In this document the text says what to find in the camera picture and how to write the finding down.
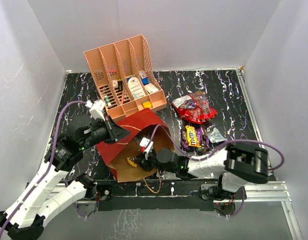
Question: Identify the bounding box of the green white tube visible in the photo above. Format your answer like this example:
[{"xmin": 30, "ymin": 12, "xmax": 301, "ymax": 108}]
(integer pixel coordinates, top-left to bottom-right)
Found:
[{"xmin": 104, "ymin": 95, "xmax": 112, "ymax": 108}]

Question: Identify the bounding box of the white label card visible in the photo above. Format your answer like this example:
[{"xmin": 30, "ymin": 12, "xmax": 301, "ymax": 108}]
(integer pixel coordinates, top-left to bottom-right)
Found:
[{"xmin": 128, "ymin": 77, "xmax": 146, "ymax": 99}]

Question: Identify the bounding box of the red brown paper bag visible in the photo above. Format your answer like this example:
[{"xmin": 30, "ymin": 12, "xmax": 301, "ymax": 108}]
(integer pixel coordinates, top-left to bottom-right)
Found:
[{"xmin": 97, "ymin": 108, "xmax": 175, "ymax": 183}]

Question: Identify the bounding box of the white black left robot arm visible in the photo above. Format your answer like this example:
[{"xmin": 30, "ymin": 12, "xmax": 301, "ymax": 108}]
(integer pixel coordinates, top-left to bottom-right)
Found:
[{"xmin": 0, "ymin": 114, "xmax": 130, "ymax": 240}]

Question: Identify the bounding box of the pink plastic desk organizer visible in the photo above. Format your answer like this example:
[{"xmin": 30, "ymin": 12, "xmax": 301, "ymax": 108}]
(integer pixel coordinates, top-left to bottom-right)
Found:
[{"xmin": 84, "ymin": 34, "xmax": 167, "ymax": 121}]

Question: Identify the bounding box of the blue small box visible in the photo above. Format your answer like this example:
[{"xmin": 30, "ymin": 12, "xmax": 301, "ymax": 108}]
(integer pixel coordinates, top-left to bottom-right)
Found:
[{"xmin": 142, "ymin": 77, "xmax": 150, "ymax": 86}]

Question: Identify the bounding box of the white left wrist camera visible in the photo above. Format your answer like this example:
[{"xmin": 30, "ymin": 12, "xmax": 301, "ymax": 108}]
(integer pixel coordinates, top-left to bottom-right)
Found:
[{"xmin": 86, "ymin": 99, "xmax": 105, "ymax": 121}]

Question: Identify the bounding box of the black mounting base rail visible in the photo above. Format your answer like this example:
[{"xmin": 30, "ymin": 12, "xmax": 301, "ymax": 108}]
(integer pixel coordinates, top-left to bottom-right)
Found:
[{"xmin": 96, "ymin": 178, "xmax": 247, "ymax": 213}]

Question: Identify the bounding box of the black marker in organizer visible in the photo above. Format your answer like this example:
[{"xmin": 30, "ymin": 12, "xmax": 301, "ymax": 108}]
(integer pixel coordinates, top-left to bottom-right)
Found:
[{"xmin": 118, "ymin": 79, "xmax": 123, "ymax": 92}]

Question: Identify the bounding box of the red snack packet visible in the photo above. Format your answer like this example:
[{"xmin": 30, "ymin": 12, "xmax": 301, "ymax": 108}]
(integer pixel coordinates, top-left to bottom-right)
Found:
[{"xmin": 172, "ymin": 91, "xmax": 217, "ymax": 125}]

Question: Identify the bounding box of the silver grey snack packet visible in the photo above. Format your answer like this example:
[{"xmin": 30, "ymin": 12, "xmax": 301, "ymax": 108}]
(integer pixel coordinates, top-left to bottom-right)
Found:
[{"xmin": 208, "ymin": 127, "xmax": 227, "ymax": 144}]

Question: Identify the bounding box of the yellow snack packet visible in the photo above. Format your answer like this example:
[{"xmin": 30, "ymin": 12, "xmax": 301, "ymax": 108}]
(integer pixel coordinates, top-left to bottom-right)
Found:
[
  {"xmin": 185, "ymin": 125, "xmax": 201, "ymax": 148},
  {"xmin": 127, "ymin": 157, "xmax": 138, "ymax": 168}
]

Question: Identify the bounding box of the yellow box in organizer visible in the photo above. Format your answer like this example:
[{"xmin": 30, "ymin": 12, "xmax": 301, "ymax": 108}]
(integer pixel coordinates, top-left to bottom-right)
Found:
[{"xmin": 142, "ymin": 100, "xmax": 152, "ymax": 109}]

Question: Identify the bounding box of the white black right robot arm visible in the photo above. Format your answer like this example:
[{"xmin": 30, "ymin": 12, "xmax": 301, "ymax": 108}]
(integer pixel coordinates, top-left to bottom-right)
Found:
[{"xmin": 128, "ymin": 141, "xmax": 268, "ymax": 199}]

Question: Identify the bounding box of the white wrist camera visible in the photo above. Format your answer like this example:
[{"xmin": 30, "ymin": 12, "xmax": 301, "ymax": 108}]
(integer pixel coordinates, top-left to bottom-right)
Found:
[
  {"xmin": 139, "ymin": 137, "xmax": 153, "ymax": 153},
  {"xmin": 86, "ymin": 99, "xmax": 105, "ymax": 121}
]

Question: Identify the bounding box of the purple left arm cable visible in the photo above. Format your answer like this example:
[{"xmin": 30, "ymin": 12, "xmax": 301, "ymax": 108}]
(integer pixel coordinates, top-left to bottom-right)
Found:
[{"xmin": 0, "ymin": 101, "xmax": 93, "ymax": 240}]

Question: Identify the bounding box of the purple brown snack packet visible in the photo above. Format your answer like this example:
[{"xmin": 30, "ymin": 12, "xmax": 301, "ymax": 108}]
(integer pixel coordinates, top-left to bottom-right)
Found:
[{"xmin": 180, "ymin": 130, "xmax": 189, "ymax": 150}]

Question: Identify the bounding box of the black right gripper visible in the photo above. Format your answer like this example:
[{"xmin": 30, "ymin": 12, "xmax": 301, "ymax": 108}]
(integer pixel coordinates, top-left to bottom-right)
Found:
[{"xmin": 134, "ymin": 148, "xmax": 176, "ymax": 173}]

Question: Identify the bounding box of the white small box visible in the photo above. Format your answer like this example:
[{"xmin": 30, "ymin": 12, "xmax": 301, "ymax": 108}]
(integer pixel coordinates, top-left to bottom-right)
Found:
[{"xmin": 144, "ymin": 83, "xmax": 159, "ymax": 94}]

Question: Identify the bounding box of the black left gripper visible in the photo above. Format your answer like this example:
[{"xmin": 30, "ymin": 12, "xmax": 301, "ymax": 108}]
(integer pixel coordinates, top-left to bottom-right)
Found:
[{"xmin": 80, "ymin": 114, "xmax": 131, "ymax": 150}]

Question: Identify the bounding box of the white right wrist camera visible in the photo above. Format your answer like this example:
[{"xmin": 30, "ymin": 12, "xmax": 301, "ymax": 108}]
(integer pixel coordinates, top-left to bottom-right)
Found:
[{"xmin": 139, "ymin": 137, "xmax": 153, "ymax": 153}]

